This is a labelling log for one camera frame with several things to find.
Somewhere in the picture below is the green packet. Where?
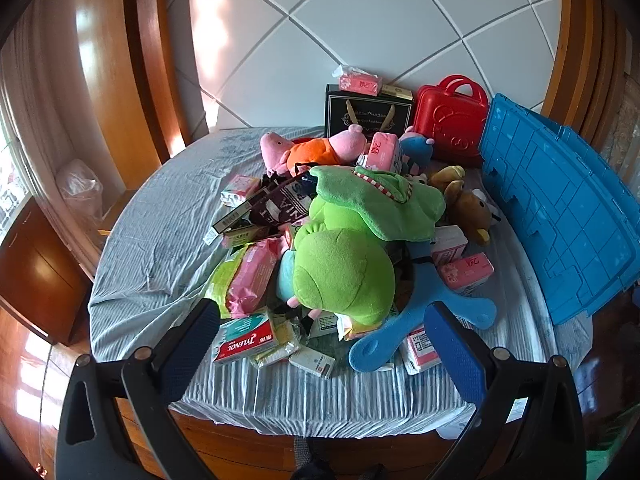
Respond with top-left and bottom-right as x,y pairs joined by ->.
202,242 -> 251,306

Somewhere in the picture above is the tan bear plush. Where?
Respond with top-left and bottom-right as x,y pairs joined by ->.
429,165 -> 468,196

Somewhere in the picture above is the dark snack bag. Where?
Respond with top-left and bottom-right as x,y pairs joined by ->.
247,162 -> 321,226

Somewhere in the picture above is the large pink wipes pack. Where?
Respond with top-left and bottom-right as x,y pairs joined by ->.
225,237 -> 291,318

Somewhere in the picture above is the yellow packet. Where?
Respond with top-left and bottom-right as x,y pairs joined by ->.
252,317 -> 301,368

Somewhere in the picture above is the red medicine box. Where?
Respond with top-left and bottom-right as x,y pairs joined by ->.
211,312 -> 281,365

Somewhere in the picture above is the pink pig plush orange dress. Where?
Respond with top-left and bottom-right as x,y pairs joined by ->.
260,125 -> 368,177

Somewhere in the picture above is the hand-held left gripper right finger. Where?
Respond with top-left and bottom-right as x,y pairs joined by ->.
424,301 -> 587,480

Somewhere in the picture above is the long black carton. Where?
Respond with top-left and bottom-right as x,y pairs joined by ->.
210,187 -> 273,236

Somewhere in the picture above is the blue y-shaped toy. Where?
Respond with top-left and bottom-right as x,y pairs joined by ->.
348,240 -> 498,373

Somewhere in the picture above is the teal plush doll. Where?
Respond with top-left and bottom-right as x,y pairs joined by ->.
277,247 -> 301,308

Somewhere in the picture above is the blue plastic crate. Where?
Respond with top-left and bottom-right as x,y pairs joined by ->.
477,92 -> 640,327

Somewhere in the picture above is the white medicine box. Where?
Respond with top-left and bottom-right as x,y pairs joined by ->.
289,345 -> 337,380

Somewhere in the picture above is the wooden headboard pillar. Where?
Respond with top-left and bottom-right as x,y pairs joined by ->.
540,0 -> 631,136
75,0 -> 211,176

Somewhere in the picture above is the wooden nightstand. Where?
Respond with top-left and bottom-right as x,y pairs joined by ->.
0,195 -> 96,346

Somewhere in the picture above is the small green box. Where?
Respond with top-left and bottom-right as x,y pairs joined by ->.
222,227 -> 271,251

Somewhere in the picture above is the clear plastic bag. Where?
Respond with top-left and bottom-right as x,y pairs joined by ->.
55,159 -> 106,226

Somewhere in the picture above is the green frog plush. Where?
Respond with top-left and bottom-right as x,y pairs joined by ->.
280,165 -> 446,328

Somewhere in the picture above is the red toy suitcase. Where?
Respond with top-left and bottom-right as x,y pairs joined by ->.
412,75 -> 490,163

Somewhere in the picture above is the white panelled headboard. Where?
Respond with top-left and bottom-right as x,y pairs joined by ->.
165,0 -> 563,133

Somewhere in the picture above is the dark green gold box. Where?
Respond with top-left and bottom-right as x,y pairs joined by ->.
324,84 -> 415,141

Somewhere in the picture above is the brown bear plush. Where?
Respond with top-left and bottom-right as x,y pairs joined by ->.
452,187 -> 501,247

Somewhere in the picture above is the sheer curtain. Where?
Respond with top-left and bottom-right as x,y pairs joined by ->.
0,0 -> 101,281

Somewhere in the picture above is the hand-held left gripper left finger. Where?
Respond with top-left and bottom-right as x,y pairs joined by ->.
54,299 -> 223,480

